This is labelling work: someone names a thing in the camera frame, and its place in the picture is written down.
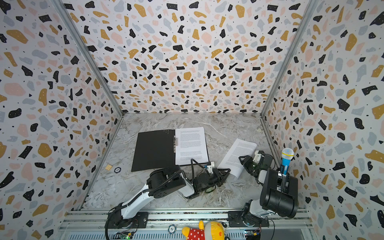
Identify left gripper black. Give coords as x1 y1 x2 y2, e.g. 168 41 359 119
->
198 169 230 194

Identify round white badge on rail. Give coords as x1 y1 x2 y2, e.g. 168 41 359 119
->
168 225 177 234

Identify small round black token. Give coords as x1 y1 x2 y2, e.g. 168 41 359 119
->
114 167 121 174

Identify black corrugated cable left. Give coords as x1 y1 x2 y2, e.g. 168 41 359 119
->
103 158 211 240

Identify yellow red plush toy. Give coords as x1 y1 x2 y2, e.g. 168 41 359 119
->
182 221 230 240

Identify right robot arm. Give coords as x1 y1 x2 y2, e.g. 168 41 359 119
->
239 148 298 227

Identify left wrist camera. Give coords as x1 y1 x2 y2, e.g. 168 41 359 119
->
204 162 215 175

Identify green circuit board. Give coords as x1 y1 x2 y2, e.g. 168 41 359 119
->
113 231 134 240

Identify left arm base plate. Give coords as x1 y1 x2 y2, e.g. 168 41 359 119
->
105 211 149 229

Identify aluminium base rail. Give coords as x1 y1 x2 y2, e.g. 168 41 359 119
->
58 208 317 240

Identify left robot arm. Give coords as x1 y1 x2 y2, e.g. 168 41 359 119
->
105 163 231 230

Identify blue toy microphone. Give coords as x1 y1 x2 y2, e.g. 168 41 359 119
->
280 148 295 175

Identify white text sheet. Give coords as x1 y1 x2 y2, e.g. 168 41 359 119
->
218 139 257 179
175 127 209 166

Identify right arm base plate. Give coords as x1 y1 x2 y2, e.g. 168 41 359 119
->
228 211 270 228

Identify right circuit board wires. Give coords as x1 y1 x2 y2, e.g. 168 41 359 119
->
244 227 262 240

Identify orange folder black inside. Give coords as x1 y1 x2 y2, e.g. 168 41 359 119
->
131 128 210 173

